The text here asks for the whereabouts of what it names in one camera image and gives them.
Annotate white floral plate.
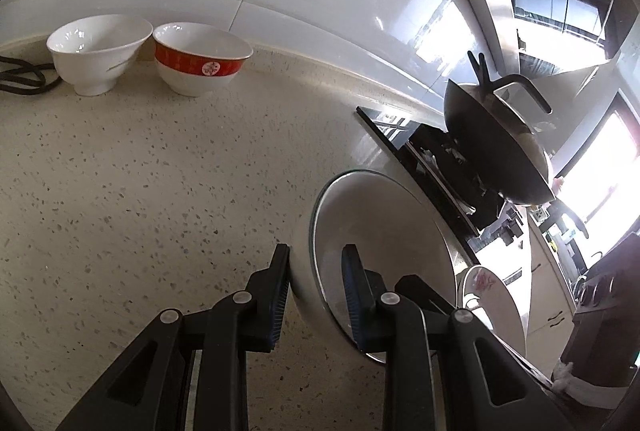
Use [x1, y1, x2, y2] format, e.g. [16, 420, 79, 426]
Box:
[456, 265, 526, 356]

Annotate white bowl front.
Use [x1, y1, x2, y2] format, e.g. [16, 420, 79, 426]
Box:
[290, 169, 457, 359]

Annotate red banded white bowl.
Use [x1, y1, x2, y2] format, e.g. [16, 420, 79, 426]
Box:
[153, 22, 254, 98]

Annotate white kitchen cabinets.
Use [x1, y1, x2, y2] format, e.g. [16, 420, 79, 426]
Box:
[526, 217, 575, 377]

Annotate black wok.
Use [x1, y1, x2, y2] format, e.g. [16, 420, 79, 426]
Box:
[444, 80, 555, 206]

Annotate black glass gas stove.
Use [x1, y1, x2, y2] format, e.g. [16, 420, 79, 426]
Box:
[356, 106, 526, 263]

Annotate black power cable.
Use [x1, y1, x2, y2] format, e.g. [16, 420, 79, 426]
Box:
[0, 55, 64, 97]

